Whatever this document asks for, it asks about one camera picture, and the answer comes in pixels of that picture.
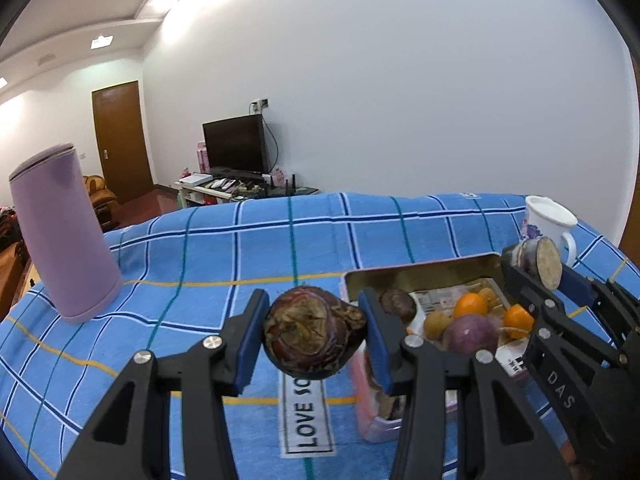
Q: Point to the orange leather couch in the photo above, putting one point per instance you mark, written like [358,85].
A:
[12,275]

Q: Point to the white television stand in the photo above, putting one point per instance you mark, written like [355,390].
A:
[192,196]

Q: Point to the wrinkled dark passion fruit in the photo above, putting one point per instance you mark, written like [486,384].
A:
[312,332]
[397,305]

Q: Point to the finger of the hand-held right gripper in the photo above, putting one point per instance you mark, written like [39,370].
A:
[577,285]
[530,295]

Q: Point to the blue plaid cloth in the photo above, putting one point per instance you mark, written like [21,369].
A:
[200,240]

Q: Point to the black television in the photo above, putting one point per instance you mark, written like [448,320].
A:
[232,142]

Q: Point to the black router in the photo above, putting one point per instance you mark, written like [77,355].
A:
[291,182]

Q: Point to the small orange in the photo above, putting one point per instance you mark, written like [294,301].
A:
[517,317]
[470,306]

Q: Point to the pink floral bag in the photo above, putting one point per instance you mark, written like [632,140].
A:
[277,177]

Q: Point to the brown leather armchair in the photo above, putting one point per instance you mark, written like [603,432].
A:
[97,190]

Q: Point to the tall pink cylindrical kettle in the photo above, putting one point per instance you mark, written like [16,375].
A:
[60,235]

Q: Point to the round purple turnip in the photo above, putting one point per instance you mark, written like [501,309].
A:
[470,337]

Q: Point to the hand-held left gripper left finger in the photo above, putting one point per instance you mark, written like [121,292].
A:
[252,350]

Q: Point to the cut purple root piece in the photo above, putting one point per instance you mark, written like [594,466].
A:
[547,262]

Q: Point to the wall socket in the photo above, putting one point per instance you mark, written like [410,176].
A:
[260,104]

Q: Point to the brown wooden door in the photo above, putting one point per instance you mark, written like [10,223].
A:
[120,145]

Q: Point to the dark cluttered shelf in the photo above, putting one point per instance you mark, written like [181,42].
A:
[9,227]

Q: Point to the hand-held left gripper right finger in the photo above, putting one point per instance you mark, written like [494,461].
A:
[377,350]

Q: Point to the white remote control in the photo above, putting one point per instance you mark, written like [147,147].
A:
[231,185]
[219,183]

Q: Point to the white mug with purple print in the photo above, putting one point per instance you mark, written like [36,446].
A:
[545,220]

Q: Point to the pink metal tin box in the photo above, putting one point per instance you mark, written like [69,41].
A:
[425,270]

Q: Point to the flat white box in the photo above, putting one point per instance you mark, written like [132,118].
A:
[195,179]

